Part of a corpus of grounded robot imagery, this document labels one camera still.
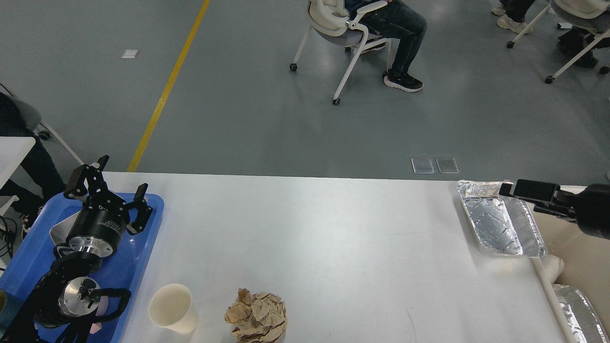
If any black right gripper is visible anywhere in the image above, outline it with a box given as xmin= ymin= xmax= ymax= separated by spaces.
xmin=499 ymin=179 xmax=610 ymax=240

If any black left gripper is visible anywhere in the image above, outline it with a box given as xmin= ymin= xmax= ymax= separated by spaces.
xmin=64 ymin=155 xmax=153 ymax=258

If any aluminium foil tray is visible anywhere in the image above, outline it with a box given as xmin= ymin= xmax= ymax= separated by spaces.
xmin=456 ymin=180 xmax=548 ymax=258

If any stainless steel rectangular tin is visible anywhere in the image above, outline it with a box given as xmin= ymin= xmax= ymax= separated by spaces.
xmin=50 ymin=211 xmax=86 ymax=250

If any pink plastic mug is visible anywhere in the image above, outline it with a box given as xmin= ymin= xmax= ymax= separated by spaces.
xmin=89 ymin=303 xmax=108 ymax=334

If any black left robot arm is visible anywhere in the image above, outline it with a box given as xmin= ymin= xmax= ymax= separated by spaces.
xmin=1 ymin=155 xmax=154 ymax=343

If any beige plastic bin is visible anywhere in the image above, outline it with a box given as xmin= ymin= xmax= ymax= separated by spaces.
xmin=534 ymin=187 xmax=610 ymax=329

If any blue plastic tray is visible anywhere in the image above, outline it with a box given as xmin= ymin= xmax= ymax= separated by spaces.
xmin=0 ymin=194 xmax=164 ymax=343

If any floor outlet cover right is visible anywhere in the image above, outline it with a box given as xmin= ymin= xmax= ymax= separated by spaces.
xmin=435 ymin=158 xmax=460 ymax=174

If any floor outlet cover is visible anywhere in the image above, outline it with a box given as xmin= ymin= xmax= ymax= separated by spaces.
xmin=410 ymin=158 xmax=435 ymax=174
xmin=435 ymin=158 xmax=460 ymax=174

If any white side table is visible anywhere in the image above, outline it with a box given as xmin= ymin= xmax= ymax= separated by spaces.
xmin=0 ymin=136 xmax=35 ymax=188

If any grey chair at left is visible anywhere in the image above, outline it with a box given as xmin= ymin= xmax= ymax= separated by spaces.
xmin=1 ymin=83 xmax=84 ymax=165

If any cream paper cup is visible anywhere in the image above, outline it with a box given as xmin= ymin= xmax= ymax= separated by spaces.
xmin=148 ymin=283 xmax=200 ymax=334

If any floor outlet cover left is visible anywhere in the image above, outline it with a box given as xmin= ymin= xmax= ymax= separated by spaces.
xmin=410 ymin=158 xmax=435 ymax=174

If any crumpled brown paper ball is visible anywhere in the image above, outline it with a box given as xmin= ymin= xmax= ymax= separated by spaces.
xmin=224 ymin=288 xmax=287 ymax=343

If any white chair right background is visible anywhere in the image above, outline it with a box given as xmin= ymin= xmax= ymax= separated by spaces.
xmin=506 ymin=0 xmax=610 ymax=84

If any seated person right background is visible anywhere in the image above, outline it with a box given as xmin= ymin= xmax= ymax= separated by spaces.
xmin=491 ymin=0 xmax=535 ymax=33

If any person in beige sweater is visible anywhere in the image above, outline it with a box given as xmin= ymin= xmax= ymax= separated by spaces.
xmin=359 ymin=0 xmax=427 ymax=92

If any white office chair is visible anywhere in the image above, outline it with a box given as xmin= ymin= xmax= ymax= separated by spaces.
xmin=289 ymin=0 xmax=392 ymax=106

